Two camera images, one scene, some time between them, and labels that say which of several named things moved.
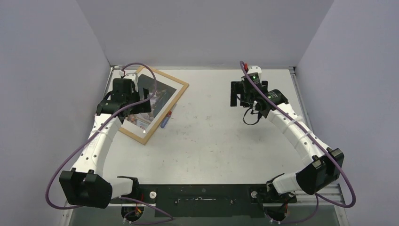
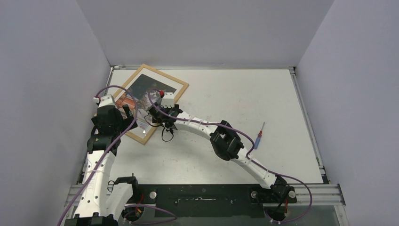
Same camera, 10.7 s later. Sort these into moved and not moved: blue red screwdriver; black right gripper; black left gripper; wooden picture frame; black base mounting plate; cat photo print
Moved: blue red screwdriver; black right gripper; black left gripper
Not moved: wooden picture frame; cat photo print; black base mounting plate
